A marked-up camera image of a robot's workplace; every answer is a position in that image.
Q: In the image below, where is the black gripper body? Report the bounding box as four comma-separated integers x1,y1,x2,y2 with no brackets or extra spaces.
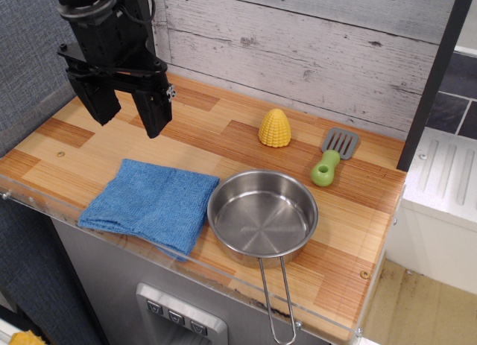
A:
58,1,174,102

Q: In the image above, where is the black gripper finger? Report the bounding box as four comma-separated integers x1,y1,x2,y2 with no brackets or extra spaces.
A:
133,87,173,139
69,75,121,125

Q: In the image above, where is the green handled grey spatula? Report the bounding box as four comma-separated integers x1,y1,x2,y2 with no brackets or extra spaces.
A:
310,127,358,187

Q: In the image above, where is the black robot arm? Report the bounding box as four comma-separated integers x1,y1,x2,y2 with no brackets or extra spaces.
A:
57,0,175,138

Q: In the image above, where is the blue folded cloth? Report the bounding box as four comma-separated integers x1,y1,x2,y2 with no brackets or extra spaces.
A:
78,159,219,262

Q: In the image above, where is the white ridged appliance top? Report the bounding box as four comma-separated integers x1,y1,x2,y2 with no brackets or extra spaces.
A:
403,128,476,223

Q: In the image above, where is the yellow toy corn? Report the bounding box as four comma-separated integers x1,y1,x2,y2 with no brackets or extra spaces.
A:
258,109,291,148

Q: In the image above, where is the grey control panel with buttons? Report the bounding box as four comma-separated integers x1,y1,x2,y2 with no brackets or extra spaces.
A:
136,282,229,344

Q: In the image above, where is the yellow object at bottom left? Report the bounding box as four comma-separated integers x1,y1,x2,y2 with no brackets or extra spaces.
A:
8,331,46,345

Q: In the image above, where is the steel pan with wire handle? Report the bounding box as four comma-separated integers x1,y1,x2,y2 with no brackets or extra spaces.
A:
207,170,319,344

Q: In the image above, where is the dark right upright post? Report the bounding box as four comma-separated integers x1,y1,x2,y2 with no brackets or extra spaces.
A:
397,0,473,171

